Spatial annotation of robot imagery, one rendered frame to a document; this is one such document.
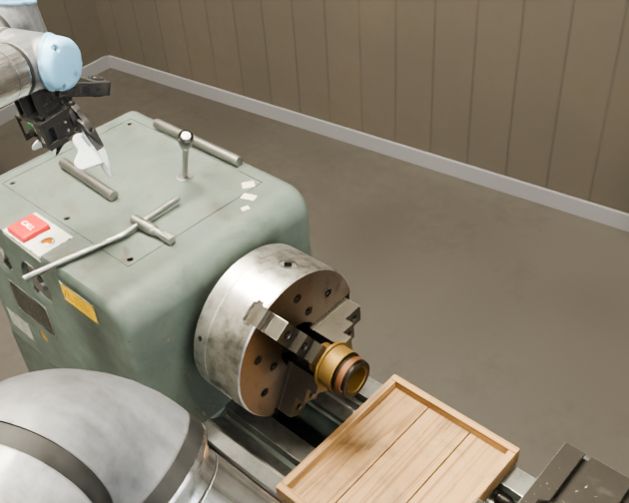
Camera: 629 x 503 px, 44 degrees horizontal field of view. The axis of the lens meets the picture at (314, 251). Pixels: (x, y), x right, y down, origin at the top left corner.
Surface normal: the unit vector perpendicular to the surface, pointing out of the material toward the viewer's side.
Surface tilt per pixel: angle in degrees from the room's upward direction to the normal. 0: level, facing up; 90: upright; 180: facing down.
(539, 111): 90
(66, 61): 90
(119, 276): 0
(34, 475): 35
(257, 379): 90
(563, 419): 0
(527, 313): 0
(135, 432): 57
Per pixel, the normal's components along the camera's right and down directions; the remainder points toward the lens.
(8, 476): 0.35, -0.65
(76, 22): 0.80, 0.33
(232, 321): -0.51, -0.20
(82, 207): -0.06, -0.78
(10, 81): 0.90, 0.15
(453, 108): -0.58, 0.54
